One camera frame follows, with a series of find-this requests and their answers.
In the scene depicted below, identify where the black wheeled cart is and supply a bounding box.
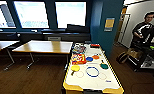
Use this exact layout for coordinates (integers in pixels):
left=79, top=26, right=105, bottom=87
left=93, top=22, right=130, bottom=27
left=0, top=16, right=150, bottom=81
left=126, top=43, right=154, bottom=73

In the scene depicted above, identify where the red black device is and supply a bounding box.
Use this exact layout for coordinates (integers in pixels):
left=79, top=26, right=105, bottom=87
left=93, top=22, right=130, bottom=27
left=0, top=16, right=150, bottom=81
left=90, top=43, right=101, bottom=49

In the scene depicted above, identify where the blue bowl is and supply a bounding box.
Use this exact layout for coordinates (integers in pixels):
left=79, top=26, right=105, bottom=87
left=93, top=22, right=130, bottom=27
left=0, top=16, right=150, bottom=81
left=85, top=56, right=94, bottom=63

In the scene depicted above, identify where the long wooden table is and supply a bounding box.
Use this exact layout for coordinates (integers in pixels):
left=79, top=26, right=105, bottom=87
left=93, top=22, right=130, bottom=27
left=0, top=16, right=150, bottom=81
left=12, top=39, right=74, bottom=70
left=0, top=40, right=20, bottom=71

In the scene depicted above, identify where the green table tennis paddle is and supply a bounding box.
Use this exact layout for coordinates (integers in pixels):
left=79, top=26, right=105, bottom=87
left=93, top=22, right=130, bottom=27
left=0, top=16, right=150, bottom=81
left=99, top=59, right=109, bottom=70

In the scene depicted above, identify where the dark window bench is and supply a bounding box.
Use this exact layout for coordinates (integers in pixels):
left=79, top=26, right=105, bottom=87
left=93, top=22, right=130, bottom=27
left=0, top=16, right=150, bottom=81
left=0, top=29, right=92, bottom=43

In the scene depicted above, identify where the yellow wall sign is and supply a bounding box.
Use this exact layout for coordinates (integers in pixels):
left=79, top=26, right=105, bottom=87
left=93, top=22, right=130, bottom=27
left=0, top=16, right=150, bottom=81
left=104, top=17, right=116, bottom=32

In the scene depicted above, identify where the black cushion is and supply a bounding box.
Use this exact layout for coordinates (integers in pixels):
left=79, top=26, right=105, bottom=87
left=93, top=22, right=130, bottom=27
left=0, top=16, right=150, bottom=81
left=66, top=23, right=91, bottom=33

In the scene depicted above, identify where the blue plastic ring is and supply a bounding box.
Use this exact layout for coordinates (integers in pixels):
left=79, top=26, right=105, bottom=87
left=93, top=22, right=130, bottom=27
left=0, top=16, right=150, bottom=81
left=85, top=66, right=101, bottom=78

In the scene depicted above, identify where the yellow table tennis paddle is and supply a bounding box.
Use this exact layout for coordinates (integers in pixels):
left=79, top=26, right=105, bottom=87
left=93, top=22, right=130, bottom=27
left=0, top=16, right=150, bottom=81
left=70, top=64, right=81, bottom=76

